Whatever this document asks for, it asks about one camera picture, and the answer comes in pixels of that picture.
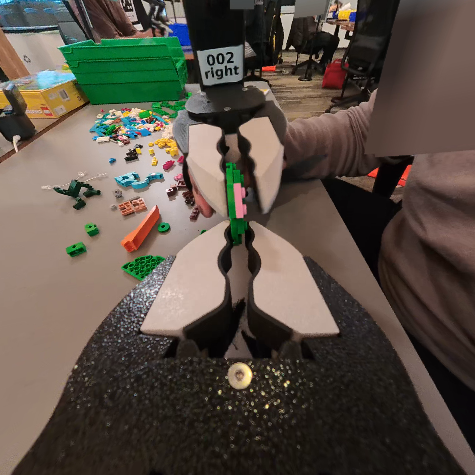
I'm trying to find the orange brick separator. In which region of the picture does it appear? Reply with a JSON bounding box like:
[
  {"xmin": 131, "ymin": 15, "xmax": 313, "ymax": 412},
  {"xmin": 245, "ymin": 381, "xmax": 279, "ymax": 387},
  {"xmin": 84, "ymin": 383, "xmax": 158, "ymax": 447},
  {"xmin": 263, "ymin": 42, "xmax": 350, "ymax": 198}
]
[{"xmin": 121, "ymin": 205, "xmax": 161, "ymax": 253}]

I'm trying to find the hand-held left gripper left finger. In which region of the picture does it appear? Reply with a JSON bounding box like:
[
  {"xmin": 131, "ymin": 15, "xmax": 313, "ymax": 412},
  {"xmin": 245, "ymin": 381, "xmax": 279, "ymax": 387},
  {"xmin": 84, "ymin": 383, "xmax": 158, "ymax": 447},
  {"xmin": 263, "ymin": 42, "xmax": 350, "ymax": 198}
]
[{"xmin": 140, "ymin": 220, "xmax": 234, "ymax": 338}]

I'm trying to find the black office chair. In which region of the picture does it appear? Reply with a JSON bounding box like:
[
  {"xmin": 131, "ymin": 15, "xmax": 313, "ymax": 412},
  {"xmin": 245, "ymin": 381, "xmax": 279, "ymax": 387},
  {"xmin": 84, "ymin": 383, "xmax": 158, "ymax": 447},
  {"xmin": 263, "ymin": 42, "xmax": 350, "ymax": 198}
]
[{"xmin": 327, "ymin": 0, "xmax": 394, "ymax": 112}]

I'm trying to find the black charger dock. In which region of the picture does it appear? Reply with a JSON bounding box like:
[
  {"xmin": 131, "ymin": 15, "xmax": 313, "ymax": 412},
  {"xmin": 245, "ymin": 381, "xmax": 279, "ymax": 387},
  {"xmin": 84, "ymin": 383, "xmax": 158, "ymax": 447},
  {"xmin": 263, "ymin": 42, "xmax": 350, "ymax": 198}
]
[{"xmin": 0, "ymin": 83, "xmax": 37, "ymax": 142}]

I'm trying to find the person's right hand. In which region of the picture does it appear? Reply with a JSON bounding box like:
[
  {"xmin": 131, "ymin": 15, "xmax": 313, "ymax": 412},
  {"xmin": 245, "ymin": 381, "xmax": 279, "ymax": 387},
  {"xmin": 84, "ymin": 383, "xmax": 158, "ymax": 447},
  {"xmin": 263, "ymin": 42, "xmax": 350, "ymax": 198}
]
[{"xmin": 184, "ymin": 165, "xmax": 216, "ymax": 219}]

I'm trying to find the white recycling bin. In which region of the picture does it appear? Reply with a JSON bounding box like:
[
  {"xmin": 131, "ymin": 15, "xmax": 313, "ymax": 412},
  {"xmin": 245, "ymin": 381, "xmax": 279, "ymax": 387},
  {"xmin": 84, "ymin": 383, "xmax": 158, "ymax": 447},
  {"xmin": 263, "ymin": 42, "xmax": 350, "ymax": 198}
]
[{"xmin": 5, "ymin": 33, "xmax": 69, "ymax": 80}]

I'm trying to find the orange object under table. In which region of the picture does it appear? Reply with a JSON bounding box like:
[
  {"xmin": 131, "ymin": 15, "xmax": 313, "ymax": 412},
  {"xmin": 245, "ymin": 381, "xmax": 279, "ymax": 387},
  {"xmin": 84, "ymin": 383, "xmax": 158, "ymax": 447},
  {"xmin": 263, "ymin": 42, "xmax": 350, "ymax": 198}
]
[{"xmin": 367, "ymin": 163, "xmax": 412, "ymax": 190}]

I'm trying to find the person's torso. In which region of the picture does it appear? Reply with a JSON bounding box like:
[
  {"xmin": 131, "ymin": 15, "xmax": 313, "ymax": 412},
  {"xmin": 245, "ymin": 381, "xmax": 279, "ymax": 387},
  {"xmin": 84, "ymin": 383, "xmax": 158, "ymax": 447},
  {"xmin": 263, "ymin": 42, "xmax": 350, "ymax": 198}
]
[{"xmin": 379, "ymin": 152, "xmax": 475, "ymax": 390}]

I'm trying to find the pile of mixed lego bricks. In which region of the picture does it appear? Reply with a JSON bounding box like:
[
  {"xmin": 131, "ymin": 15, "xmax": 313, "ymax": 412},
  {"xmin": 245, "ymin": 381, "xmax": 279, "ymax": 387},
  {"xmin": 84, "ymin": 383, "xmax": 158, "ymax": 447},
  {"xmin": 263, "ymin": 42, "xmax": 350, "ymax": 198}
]
[{"xmin": 89, "ymin": 100, "xmax": 186, "ymax": 156}]

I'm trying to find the green half-round lego plate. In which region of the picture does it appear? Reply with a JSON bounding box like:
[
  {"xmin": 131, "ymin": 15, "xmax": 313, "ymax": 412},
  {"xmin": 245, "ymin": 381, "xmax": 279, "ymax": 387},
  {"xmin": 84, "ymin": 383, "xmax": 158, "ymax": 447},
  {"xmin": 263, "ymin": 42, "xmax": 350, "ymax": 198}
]
[{"xmin": 121, "ymin": 255, "xmax": 166, "ymax": 281}]

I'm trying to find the stack of green plastic bins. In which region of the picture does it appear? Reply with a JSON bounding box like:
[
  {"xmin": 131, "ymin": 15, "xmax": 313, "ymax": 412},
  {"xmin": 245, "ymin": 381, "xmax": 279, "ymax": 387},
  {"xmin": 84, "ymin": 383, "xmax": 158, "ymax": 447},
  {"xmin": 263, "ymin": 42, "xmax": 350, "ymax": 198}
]
[{"xmin": 57, "ymin": 36, "xmax": 189, "ymax": 105}]

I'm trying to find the dark green lego figure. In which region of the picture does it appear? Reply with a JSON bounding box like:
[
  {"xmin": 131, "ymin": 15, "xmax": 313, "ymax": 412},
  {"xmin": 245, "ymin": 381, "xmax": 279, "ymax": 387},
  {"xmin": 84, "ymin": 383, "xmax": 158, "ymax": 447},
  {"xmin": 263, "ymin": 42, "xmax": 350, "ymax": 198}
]
[{"xmin": 42, "ymin": 171, "xmax": 108, "ymax": 211}]

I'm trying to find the black jacket with yellow stripe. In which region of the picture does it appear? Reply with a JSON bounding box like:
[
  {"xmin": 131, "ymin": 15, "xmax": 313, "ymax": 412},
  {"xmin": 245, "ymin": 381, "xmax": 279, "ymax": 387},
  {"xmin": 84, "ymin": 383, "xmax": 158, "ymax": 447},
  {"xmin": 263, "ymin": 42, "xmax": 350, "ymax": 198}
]
[{"xmin": 245, "ymin": 0, "xmax": 286, "ymax": 75}]

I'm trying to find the red bag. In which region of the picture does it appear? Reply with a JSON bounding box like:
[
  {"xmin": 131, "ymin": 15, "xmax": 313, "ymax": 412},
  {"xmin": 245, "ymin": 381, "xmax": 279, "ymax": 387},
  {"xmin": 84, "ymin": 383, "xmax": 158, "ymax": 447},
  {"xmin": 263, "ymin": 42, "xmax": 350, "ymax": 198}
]
[{"xmin": 322, "ymin": 59, "xmax": 349, "ymax": 90}]

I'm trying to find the yellow lego box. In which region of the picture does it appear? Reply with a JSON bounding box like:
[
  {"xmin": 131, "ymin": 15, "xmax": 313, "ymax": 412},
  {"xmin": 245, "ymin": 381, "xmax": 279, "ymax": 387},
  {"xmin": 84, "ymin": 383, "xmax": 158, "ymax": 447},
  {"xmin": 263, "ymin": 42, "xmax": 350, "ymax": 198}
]
[{"xmin": 0, "ymin": 70, "xmax": 90, "ymax": 119}]

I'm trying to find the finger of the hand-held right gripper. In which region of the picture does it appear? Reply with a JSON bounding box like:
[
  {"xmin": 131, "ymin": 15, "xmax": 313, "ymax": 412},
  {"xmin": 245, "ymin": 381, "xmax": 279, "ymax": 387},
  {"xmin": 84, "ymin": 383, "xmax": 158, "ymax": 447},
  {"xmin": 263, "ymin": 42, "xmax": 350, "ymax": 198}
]
[
  {"xmin": 238, "ymin": 117, "xmax": 286, "ymax": 214},
  {"xmin": 185, "ymin": 123, "xmax": 229, "ymax": 219}
]

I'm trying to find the green lego assembly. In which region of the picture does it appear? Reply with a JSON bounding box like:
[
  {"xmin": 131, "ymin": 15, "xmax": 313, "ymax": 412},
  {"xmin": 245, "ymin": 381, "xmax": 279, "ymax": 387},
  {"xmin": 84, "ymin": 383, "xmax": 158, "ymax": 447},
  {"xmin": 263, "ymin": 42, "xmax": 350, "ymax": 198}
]
[{"xmin": 225, "ymin": 162, "xmax": 250, "ymax": 246}]

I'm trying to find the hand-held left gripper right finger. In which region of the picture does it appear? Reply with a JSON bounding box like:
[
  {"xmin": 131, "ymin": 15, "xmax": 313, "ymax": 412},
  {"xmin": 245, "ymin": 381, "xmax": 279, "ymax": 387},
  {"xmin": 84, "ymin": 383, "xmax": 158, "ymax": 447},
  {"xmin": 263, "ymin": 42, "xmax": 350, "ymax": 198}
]
[{"xmin": 247, "ymin": 221, "xmax": 341, "ymax": 341}]

